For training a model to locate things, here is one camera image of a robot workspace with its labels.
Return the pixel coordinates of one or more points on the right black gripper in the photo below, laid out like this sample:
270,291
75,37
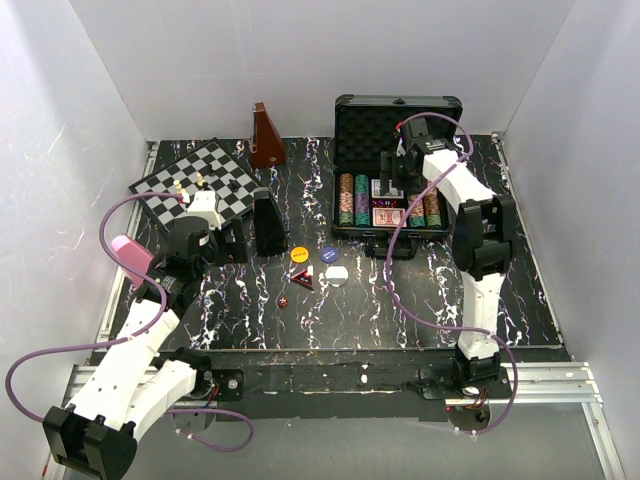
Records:
415,186

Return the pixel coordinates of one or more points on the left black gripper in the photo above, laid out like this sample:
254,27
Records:
235,250

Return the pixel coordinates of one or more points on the red playing card deck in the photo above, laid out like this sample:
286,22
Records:
387,217

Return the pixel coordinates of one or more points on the blue small blind button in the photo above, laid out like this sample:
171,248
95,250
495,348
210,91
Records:
329,255

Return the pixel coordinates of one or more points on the clear dealer button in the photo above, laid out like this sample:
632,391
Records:
337,275

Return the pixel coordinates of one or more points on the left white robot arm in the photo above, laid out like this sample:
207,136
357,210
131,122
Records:
98,431

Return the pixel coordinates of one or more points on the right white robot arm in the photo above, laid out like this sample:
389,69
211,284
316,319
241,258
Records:
483,238

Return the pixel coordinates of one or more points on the green purple chip row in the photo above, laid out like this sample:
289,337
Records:
361,201

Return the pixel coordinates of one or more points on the blue playing card deck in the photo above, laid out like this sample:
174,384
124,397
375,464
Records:
390,193

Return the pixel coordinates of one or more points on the black poker chip case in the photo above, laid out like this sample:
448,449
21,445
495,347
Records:
364,127

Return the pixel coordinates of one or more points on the yellow big blind button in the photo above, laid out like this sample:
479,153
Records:
299,254

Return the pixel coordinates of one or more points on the leftmost poker chip row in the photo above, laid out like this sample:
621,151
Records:
346,200

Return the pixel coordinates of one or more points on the poker chip row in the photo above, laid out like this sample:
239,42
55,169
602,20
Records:
346,200
432,210

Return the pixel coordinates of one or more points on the orange green chip row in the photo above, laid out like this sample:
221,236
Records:
417,216

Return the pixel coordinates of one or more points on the rightmost poker chip row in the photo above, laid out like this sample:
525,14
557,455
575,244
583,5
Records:
432,210

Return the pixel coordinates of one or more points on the black white chessboard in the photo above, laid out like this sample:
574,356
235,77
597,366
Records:
230,205

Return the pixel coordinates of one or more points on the brown wooden metronome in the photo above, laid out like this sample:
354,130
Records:
266,145

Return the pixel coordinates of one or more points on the pink metronome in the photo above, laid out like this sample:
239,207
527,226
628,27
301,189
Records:
132,254

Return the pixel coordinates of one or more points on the black front mounting bar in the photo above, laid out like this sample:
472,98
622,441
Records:
330,383

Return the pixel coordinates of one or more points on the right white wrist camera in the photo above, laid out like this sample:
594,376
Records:
401,145

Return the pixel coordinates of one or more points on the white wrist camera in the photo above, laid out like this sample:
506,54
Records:
401,145
204,205

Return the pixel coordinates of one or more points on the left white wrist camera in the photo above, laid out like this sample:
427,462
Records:
204,205

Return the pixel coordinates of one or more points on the aluminium rail frame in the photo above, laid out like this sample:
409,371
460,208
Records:
539,365

